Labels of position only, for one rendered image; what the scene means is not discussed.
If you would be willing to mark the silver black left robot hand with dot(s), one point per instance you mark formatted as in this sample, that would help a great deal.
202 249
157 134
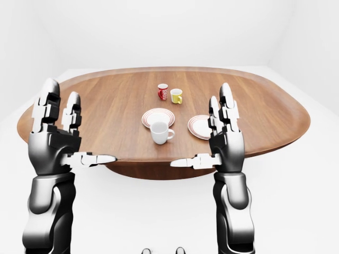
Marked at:
50 146

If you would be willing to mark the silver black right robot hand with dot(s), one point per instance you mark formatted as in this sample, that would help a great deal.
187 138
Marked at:
229 150

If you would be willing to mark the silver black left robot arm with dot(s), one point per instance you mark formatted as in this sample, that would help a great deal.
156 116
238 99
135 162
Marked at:
49 211

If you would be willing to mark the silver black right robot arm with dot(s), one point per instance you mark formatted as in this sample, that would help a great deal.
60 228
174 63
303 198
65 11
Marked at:
233 211

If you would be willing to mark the white plate with red rings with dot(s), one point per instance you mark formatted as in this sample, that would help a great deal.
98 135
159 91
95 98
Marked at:
199 126
158 116

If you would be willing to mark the white mug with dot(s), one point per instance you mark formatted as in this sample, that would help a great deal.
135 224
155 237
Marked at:
159 133

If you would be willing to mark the yellow mug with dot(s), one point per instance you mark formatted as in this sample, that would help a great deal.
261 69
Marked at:
176 96

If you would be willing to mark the red patterned mug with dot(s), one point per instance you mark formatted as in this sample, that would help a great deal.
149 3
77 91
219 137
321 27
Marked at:
162 91

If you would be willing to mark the round dark wooden table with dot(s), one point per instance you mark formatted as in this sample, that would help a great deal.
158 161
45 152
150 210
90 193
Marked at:
119 111

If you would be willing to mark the small dark rounded shape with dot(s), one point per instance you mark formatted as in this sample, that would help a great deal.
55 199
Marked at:
146 250
180 250

